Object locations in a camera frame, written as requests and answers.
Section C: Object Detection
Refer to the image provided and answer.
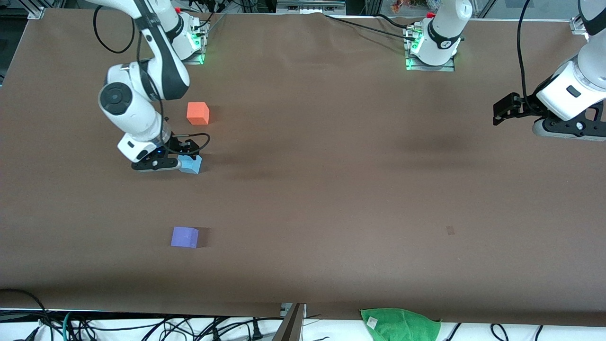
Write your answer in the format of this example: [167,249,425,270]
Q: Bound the light blue foam block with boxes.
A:
[179,154,203,175]

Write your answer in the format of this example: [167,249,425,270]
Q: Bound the orange foam block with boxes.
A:
[187,102,210,126]

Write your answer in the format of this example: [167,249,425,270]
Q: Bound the purple foam block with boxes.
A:
[171,226,199,249]

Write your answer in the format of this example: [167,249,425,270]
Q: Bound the colourful toy clutter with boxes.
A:
[391,0,443,14]

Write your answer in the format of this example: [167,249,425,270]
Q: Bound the brown table cover sheet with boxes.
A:
[0,9,606,327]

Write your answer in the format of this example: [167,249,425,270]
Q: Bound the grey metal box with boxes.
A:
[276,0,347,15]

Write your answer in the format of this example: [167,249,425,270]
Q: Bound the green cloth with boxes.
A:
[360,308,442,341]

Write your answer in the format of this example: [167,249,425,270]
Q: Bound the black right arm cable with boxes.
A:
[93,0,211,156]

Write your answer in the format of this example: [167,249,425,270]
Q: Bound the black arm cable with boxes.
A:
[516,0,533,102]
[93,0,211,156]

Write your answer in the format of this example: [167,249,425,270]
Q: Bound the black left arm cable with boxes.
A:
[516,0,533,102]

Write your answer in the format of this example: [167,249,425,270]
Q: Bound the metal base plate green light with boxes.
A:
[181,13,209,65]
[404,25,456,72]

